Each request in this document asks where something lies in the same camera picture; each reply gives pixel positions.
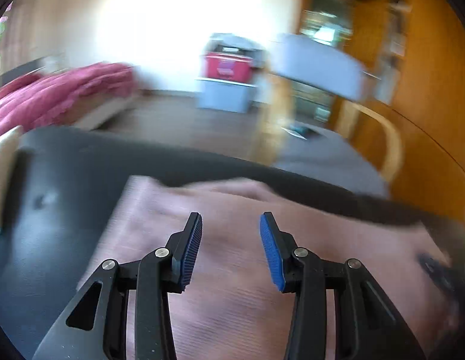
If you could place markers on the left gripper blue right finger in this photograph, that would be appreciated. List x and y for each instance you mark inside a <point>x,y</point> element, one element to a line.
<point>339,311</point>

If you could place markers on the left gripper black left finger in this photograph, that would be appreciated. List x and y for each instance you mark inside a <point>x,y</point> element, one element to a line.
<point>124,306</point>

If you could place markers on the pink knit sweater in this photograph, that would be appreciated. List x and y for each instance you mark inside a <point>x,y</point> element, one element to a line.
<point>231,309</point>

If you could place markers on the grey plastic bin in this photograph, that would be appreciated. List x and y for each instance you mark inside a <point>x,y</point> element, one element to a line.
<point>225,95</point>

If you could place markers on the smartphone on chair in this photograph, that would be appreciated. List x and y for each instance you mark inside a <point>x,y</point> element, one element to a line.
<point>301,131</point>

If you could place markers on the white knit folded garment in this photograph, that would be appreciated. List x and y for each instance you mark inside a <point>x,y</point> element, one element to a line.
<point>9,143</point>

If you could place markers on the pink ruffled bedding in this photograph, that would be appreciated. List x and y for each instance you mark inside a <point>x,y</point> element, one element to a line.
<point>37,99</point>

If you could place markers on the red storage box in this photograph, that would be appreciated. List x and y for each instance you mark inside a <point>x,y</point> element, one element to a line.
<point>234,68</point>

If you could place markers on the grey chair with wooden arms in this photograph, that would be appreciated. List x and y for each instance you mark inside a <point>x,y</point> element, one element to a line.
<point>321,87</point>

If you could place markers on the wooden wardrobe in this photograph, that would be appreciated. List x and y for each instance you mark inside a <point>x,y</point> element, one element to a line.
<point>428,108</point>

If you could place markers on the grey cloth on box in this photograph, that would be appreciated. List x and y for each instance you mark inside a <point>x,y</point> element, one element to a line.
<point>228,43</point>

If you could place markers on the wooden door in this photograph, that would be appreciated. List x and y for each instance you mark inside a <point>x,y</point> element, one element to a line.
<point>370,20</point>

